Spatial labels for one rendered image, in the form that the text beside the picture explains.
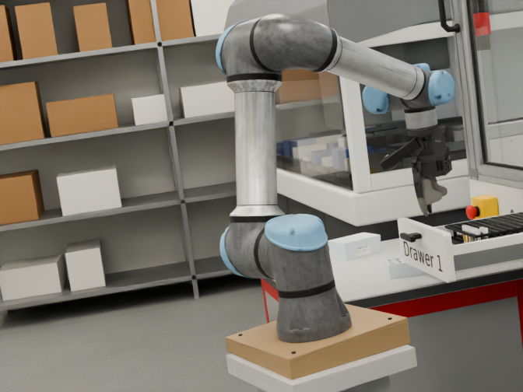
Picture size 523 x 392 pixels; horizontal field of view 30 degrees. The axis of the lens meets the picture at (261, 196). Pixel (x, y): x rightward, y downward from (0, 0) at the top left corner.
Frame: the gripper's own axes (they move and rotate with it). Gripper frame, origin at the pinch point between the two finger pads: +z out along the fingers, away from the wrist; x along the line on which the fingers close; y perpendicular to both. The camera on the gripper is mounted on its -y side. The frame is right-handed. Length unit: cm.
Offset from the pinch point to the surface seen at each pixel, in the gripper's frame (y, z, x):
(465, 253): 13.7, 5.9, -22.2
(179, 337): -194, 99, 196
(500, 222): 18.2, 4.0, -1.6
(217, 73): -218, -29, 341
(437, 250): 8.0, 4.5, -23.0
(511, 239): 22.8, 5.0, -15.3
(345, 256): -32.0, 17.1, 25.6
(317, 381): -5, 16, -71
